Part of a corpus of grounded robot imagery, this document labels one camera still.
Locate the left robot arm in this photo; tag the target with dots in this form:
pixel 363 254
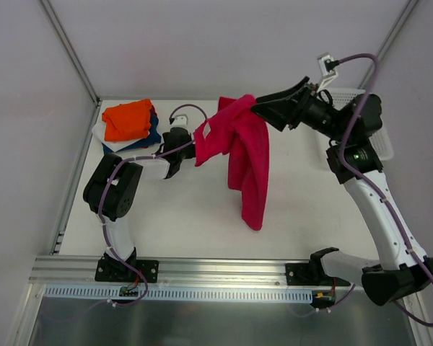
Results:
pixel 110 195

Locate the right aluminium frame post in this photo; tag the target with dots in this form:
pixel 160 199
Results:
pixel 396 29

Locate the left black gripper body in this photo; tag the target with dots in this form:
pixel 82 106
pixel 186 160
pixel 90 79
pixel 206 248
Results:
pixel 182 150

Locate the left aluminium frame post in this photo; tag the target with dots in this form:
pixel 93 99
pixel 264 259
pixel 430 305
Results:
pixel 71 53

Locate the crimson red t-shirt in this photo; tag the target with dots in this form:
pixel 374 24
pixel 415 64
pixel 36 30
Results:
pixel 236 131

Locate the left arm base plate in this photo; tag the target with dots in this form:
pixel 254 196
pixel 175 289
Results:
pixel 110 270

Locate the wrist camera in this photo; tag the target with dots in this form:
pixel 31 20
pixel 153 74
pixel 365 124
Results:
pixel 180 121
pixel 328 70

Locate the folded orange t-shirt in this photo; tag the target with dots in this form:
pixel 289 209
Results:
pixel 128 122

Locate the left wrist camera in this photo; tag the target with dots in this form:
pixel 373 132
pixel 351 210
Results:
pixel 180 121

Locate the folded blue t-shirt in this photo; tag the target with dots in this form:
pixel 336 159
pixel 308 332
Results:
pixel 153 138

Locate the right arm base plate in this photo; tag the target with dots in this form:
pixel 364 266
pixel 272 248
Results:
pixel 296 274

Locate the white slotted cable duct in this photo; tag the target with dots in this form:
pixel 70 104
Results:
pixel 116 292

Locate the aluminium frame post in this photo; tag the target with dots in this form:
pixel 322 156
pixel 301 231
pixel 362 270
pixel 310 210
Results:
pixel 71 53
pixel 396 29

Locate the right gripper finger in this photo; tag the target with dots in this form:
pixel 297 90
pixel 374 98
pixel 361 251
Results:
pixel 278 114
pixel 298 95

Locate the white plastic basket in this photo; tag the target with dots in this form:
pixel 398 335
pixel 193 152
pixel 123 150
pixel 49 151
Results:
pixel 380 140

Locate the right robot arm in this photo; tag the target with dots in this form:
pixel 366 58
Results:
pixel 402 267

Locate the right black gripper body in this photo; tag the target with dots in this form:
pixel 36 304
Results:
pixel 299 109

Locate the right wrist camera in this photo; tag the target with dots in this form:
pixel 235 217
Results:
pixel 328 70

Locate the folded white t-shirt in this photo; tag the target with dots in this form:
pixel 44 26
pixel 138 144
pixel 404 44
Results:
pixel 99 133

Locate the aluminium mounting rail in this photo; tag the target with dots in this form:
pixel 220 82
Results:
pixel 171 272

